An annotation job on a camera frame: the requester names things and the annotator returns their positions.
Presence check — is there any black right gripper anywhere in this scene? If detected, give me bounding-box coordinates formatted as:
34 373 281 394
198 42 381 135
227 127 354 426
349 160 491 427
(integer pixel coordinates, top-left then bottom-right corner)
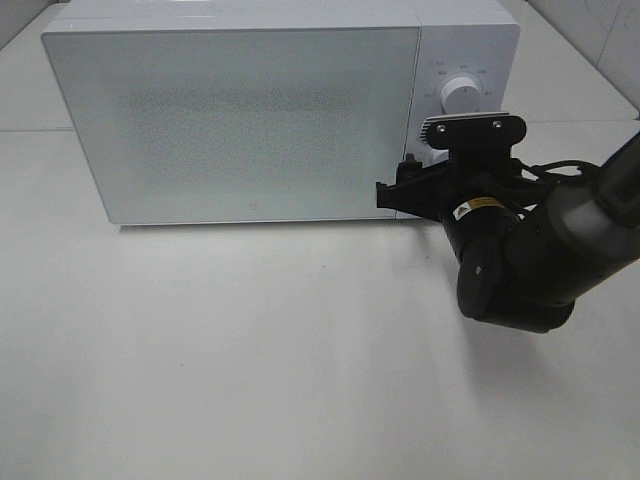
375 142 520 225

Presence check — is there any white timer knob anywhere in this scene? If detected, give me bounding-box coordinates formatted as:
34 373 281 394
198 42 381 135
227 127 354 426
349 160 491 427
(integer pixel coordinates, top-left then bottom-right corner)
422 145 449 166

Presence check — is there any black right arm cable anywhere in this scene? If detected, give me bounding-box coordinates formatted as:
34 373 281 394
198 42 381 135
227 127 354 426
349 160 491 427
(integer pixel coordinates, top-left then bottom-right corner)
514 158 601 181

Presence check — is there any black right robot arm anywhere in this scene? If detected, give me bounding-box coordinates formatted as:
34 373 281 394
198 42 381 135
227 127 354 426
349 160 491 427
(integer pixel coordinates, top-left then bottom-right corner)
376 134 639 333

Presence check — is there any white microwave oven body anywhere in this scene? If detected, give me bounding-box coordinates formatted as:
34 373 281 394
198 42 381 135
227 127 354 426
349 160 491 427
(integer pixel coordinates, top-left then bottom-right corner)
39 0 522 227

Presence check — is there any white microwave door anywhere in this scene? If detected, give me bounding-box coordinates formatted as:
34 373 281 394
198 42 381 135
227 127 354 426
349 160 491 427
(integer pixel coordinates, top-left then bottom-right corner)
42 28 418 225

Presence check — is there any upper white power knob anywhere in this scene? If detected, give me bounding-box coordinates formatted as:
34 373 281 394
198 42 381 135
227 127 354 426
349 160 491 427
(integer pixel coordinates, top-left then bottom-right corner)
439 74 483 115

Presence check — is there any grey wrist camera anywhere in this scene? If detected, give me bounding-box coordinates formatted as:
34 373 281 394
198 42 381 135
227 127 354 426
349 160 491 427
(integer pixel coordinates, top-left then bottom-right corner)
419 112 527 151

